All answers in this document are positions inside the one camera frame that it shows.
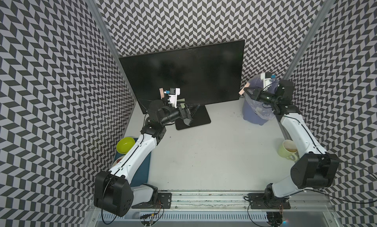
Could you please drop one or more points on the lime green bowl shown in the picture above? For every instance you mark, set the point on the lime green bowl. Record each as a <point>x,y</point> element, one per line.
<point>125,145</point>

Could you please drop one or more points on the pink sticky strip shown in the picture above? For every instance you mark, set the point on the pink sticky strip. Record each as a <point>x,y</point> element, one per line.
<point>241,92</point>
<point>162,93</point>

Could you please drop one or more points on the aluminium corner post left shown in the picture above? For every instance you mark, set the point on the aluminium corner post left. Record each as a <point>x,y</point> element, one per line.
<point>92,7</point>

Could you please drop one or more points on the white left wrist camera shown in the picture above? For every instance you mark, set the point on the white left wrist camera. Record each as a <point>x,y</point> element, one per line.
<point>172,96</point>

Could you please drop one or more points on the light green mug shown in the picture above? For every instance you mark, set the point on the light green mug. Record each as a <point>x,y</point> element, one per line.
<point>288,150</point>

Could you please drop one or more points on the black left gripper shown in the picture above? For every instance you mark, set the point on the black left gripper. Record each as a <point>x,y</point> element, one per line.
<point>187,114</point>

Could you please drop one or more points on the blue bin with plastic liner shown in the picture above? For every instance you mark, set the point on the blue bin with plastic liner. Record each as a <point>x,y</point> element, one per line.
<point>256,112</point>

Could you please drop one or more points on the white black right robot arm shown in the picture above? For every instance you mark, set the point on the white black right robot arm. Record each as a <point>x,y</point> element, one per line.
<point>315,168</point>

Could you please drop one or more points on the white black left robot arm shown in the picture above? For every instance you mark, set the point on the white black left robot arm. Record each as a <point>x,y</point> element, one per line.
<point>113,191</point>

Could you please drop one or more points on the aluminium corner post right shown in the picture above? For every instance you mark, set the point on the aluminium corner post right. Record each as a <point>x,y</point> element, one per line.
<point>324,10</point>

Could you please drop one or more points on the green sticky note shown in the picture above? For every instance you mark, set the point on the green sticky note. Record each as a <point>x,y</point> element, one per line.
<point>181,103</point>

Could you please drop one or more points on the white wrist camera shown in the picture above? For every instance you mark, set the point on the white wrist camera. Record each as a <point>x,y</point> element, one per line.
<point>172,96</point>
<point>267,78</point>

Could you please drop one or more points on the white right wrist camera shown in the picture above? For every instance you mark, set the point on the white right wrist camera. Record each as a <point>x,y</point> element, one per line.
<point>267,78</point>

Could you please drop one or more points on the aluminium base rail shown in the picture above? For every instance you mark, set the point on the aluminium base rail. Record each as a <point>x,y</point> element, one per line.
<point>222,209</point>

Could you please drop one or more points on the aluminium corner post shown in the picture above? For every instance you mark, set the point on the aluminium corner post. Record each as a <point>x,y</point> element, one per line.
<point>324,10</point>
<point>92,7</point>

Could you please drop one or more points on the black computer monitor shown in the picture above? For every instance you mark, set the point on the black computer monitor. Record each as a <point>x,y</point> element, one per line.
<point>206,75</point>

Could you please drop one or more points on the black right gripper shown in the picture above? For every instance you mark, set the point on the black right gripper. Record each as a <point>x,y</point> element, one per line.
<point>255,93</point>

